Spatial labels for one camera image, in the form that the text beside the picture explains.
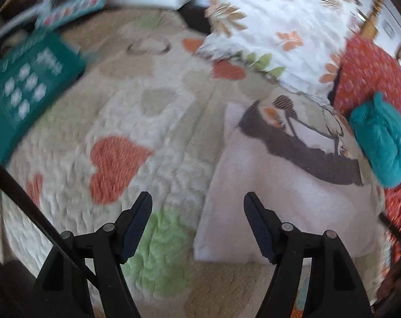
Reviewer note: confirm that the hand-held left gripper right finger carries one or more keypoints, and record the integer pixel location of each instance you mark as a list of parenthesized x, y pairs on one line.
[(260, 230)]

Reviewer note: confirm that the teal knitted cloth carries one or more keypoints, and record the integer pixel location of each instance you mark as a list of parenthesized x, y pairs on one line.
[(384, 145)]

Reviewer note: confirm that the colourful striped box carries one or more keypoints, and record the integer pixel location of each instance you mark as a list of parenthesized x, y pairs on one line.
[(71, 6)]

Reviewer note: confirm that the heart pattern quilted blanket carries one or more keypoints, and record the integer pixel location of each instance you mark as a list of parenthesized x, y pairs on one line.
[(127, 112)]

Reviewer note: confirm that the white leaf print pillow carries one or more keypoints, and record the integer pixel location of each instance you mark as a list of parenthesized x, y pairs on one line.
[(283, 29)]

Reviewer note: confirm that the white garment with brown band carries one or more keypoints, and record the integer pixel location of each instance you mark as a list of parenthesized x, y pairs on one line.
[(273, 198)]

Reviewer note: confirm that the wooden chair frame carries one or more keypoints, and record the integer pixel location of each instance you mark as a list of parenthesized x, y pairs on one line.
[(374, 10)]

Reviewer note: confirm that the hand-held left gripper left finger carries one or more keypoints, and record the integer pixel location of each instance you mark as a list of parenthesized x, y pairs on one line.
[(135, 230)]

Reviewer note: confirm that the red patterned cushion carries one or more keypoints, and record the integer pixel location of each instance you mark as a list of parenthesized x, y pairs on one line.
[(369, 69)]

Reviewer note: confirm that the teal box with white dots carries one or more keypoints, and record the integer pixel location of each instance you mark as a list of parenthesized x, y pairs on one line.
[(21, 86)]

